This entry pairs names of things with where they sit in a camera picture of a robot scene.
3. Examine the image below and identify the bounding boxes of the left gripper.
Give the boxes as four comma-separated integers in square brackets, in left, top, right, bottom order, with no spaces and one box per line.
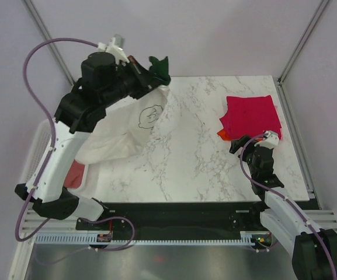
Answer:
[99,55,165,109]

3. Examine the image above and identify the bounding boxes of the white green-sleeved Charlie Brown t-shirt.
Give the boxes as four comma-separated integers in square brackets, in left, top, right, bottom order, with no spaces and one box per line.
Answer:
[77,55,172,190]

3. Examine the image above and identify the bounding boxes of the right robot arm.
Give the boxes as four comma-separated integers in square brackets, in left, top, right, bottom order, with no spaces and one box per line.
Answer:
[230,131,337,279]

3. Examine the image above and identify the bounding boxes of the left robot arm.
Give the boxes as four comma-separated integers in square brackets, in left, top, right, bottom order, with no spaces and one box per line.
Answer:
[15,52,168,229]

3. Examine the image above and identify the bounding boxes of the folded orange t-shirt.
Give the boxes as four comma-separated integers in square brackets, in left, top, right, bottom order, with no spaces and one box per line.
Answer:
[217,129,232,141]

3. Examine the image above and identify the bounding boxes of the folded magenta t-shirt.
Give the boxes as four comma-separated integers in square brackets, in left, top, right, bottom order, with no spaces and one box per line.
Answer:
[220,95,282,140]

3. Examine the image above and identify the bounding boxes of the white plastic basket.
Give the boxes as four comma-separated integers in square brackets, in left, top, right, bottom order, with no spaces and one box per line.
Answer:
[19,120,51,184]

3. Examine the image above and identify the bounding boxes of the salmon pink t-shirt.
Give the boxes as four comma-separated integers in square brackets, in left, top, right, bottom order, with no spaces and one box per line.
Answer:
[64,160,85,189]

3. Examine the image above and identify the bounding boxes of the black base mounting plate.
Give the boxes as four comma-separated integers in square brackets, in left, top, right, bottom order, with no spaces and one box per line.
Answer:
[75,202,268,239]

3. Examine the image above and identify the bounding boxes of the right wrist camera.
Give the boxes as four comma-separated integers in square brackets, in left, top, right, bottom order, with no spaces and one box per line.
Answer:
[255,131,280,149]

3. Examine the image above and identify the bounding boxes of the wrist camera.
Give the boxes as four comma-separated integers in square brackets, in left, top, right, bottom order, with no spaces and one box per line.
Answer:
[255,131,280,149]
[97,34,129,64]

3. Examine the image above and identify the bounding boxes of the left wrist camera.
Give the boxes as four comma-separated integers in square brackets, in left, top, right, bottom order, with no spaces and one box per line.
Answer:
[97,34,129,64]

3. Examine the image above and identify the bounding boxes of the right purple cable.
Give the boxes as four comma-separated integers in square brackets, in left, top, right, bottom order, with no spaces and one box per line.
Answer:
[239,132,337,280]

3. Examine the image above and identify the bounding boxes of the purple cable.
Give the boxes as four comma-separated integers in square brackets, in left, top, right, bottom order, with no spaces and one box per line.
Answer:
[15,37,102,242]
[239,132,337,280]

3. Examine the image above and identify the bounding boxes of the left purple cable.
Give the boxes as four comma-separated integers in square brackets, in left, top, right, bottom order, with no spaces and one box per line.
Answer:
[15,37,102,242]

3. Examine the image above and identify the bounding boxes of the left aluminium frame post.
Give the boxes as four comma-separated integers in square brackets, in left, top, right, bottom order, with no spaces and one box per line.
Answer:
[22,0,77,85]

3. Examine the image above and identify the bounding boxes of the aluminium frame post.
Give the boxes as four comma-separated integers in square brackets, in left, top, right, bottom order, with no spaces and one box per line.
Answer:
[22,0,77,85]
[276,0,332,87]

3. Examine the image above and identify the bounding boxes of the right aluminium frame post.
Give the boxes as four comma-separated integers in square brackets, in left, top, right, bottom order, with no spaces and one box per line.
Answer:
[276,0,332,87]

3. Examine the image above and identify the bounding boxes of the white slotted cable duct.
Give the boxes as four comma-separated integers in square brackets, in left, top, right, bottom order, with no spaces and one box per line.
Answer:
[35,232,255,246]

